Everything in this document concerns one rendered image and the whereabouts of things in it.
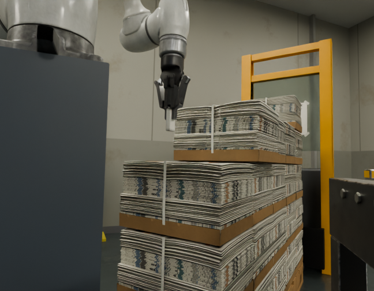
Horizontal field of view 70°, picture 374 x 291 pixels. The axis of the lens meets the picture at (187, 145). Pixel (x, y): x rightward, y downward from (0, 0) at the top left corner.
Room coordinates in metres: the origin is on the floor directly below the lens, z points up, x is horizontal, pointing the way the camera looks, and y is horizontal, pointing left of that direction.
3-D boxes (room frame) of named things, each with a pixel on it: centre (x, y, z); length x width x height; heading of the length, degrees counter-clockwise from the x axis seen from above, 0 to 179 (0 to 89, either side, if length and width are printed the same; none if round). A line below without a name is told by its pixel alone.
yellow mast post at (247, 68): (2.48, -0.56, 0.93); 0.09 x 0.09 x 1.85; 59
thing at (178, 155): (1.24, -0.09, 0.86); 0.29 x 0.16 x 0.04; 147
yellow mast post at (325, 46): (2.14, -1.12, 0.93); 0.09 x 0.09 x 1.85; 59
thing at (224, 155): (1.12, -0.27, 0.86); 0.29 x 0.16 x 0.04; 147
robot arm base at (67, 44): (0.50, 0.26, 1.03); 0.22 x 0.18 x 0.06; 22
